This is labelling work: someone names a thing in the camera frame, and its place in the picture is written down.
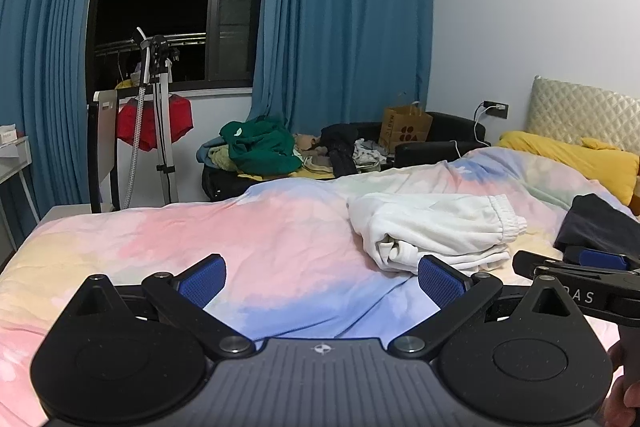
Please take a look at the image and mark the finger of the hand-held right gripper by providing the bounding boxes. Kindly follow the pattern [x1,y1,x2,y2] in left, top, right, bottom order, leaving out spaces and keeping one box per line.
[512,249,583,280]
[564,246,640,275]

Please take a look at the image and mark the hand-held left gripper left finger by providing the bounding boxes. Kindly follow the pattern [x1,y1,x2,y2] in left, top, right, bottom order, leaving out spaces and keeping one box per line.
[65,254,256,361]

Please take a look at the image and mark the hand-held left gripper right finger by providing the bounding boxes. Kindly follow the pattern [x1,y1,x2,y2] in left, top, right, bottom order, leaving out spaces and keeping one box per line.
[388,254,583,361]

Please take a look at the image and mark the white sweatpants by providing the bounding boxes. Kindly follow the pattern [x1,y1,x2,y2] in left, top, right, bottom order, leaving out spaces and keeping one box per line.
[346,191,528,276]

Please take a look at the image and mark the person's right hand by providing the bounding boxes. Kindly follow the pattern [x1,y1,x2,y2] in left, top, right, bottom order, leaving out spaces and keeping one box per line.
[601,341,640,427]

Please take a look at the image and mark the dark grey garment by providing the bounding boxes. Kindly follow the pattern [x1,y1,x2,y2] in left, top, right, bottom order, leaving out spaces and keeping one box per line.
[554,193,640,259]

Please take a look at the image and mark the pastel tie-dye blanket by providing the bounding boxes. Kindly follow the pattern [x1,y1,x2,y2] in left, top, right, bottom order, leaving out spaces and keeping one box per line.
[0,146,640,427]

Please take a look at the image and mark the yellow pillow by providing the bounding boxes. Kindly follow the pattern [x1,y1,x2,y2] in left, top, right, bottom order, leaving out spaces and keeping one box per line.
[498,130,640,205]

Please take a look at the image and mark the patterned white cloth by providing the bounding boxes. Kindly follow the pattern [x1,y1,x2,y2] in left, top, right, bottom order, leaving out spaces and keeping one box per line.
[352,138,391,170]

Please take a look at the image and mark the green garment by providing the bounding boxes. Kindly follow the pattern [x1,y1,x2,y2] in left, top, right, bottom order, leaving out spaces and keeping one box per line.
[219,115,304,176]

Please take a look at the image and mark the quilted beige headboard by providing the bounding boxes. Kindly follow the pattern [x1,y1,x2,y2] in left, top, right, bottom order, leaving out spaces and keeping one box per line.
[525,75,640,150]

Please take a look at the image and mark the black sofa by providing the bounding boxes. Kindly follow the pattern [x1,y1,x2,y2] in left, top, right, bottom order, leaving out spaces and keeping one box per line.
[201,111,492,202]

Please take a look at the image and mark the brown paper bag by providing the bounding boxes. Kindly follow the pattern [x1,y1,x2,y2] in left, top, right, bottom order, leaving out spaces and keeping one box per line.
[378,93,434,151]

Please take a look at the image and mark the red garment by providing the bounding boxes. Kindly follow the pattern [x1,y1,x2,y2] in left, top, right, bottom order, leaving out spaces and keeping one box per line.
[116,95,194,152]

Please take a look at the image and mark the black clothing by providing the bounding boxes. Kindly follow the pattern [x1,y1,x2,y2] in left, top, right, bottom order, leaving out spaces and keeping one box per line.
[319,123,362,176]

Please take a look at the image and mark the garment steamer stand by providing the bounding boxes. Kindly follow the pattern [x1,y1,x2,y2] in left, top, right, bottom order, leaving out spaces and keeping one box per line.
[124,26,182,208]

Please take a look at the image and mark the beige plush toy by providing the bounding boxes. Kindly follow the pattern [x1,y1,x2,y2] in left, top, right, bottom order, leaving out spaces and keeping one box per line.
[291,133,328,160]

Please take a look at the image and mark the white dressing table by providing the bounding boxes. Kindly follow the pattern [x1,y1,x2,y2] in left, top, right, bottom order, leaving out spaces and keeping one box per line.
[0,123,41,258]

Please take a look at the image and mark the white charging cable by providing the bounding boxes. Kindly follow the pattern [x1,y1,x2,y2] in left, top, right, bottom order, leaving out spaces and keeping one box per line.
[452,104,493,160]

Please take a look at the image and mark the wall socket with charger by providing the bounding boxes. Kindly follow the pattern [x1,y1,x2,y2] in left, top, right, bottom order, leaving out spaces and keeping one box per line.
[481,100,510,119]

